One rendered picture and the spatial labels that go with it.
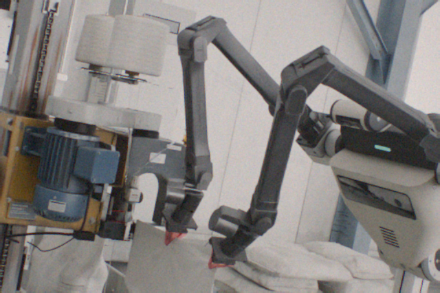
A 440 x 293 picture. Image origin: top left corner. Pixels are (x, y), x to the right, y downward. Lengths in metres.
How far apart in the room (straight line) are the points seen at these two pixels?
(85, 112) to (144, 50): 0.25
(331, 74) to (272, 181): 0.32
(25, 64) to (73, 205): 0.45
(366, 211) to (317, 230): 6.04
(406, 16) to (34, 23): 6.18
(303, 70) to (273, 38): 5.95
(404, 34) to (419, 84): 0.89
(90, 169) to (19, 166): 0.29
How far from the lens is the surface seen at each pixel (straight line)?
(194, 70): 2.26
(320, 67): 1.80
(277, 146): 1.91
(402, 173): 2.24
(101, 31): 2.58
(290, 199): 8.13
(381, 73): 8.46
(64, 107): 2.26
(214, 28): 2.25
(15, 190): 2.46
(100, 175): 2.25
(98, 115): 2.27
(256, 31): 7.64
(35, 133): 2.42
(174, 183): 2.32
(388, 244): 2.42
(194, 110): 2.28
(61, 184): 2.30
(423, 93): 9.09
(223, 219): 2.04
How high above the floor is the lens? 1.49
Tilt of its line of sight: 3 degrees down
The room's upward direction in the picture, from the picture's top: 12 degrees clockwise
